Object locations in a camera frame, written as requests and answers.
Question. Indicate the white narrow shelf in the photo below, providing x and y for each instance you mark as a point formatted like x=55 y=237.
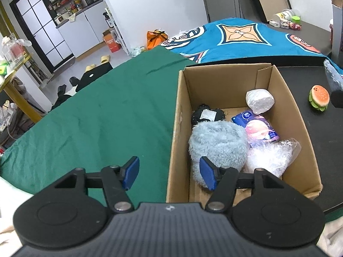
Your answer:
x=118 y=32

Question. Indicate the clear bubble wrap bag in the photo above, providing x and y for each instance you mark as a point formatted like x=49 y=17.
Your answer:
x=268 y=158

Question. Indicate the white bedding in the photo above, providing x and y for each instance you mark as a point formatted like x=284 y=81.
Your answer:
x=10 y=206

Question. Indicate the blue pink tissue packet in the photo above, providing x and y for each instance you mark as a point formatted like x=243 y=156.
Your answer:
x=257 y=131

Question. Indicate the orange bag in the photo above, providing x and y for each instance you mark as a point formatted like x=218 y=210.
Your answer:
x=155 y=38

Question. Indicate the black shoe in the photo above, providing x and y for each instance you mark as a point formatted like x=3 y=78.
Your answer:
x=61 y=89
x=73 y=81

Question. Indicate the grey fluffy plush toy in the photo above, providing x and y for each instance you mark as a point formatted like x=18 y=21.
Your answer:
x=217 y=142

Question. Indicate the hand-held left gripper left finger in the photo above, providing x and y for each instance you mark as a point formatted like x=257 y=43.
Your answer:
x=131 y=172

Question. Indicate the green toy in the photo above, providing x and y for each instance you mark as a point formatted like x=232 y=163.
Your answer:
x=296 y=19

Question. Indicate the burger plush toy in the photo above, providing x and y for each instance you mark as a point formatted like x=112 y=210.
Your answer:
x=319 y=96

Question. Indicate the brown cardboard box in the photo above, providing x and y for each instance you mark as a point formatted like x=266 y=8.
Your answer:
x=294 y=117

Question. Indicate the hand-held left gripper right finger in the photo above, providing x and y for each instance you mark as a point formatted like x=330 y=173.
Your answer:
x=207 y=172

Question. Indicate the yellow table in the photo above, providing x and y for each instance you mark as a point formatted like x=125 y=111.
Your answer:
x=20 y=100

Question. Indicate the clear plastic bottle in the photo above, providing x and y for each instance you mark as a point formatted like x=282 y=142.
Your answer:
x=285 y=14

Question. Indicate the orange carton box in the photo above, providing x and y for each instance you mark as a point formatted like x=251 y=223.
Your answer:
x=112 y=44

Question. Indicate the black stitched plush toy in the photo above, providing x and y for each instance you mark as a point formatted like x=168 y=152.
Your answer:
x=198 y=115

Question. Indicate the white ball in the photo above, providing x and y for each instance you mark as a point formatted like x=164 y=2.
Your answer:
x=260 y=100

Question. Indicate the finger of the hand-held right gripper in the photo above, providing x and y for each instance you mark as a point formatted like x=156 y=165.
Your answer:
x=332 y=75

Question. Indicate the green cloth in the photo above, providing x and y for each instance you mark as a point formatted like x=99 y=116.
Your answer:
x=93 y=112

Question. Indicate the black framed sliding door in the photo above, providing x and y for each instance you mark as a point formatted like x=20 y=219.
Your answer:
x=40 y=18

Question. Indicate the black bag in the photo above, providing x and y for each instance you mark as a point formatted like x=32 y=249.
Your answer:
x=92 y=79

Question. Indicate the red toy figure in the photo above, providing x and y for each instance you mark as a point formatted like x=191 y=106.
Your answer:
x=295 y=26

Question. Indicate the blue printed blanket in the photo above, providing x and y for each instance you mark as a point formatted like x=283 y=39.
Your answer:
x=270 y=34

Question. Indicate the yellow slipper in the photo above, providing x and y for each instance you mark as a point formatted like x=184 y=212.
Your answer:
x=90 y=68
x=105 y=59

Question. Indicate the white charger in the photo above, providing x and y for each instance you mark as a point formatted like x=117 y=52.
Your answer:
x=274 y=23

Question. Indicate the white kitchen cabinet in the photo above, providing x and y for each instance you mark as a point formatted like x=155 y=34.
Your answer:
x=80 y=29

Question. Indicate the clear water jar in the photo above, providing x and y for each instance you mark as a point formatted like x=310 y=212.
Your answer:
x=12 y=49

